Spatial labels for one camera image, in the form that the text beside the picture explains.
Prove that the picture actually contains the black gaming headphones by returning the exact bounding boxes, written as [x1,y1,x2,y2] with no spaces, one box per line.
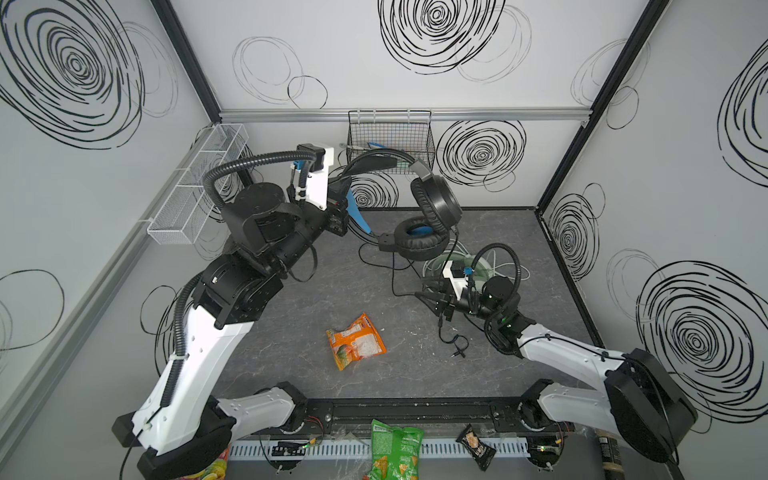
[331,155,463,262]

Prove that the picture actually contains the mint green headphones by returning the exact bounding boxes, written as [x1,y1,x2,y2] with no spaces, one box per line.
[421,240,531,290]

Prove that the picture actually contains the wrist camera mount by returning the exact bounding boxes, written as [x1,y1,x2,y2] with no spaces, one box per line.
[287,143,335,211]
[442,265,474,300]

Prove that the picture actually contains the Fox's fruits candy bag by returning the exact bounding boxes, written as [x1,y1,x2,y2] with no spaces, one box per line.
[179,448,230,480]

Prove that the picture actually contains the small dark snack packet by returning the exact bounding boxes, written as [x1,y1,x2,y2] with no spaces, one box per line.
[456,424,497,472]

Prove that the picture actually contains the dark bottle at edge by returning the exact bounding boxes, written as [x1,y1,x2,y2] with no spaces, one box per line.
[598,435,626,480]

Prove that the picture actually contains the white slotted cable duct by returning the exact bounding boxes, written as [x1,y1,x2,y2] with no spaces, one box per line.
[229,438,530,462]

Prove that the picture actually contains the black wire basket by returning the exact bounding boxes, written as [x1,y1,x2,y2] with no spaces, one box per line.
[346,109,436,168]

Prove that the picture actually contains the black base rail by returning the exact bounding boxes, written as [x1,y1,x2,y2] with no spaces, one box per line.
[278,397,575,435]

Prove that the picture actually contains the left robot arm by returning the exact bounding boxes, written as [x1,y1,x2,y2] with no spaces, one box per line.
[112,144,346,479]

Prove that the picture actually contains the green chips bag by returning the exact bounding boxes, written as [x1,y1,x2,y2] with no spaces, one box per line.
[363,420,424,480]

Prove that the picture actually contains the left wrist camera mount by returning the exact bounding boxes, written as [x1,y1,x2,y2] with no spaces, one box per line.
[287,143,335,211]

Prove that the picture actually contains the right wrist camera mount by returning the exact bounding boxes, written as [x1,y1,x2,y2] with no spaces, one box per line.
[442,265,474,300]

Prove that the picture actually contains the orange snack packet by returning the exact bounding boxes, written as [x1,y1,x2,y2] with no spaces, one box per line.
[326,313,387,371]

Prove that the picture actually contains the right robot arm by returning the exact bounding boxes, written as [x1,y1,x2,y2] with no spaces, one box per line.
[416,243,698,464]

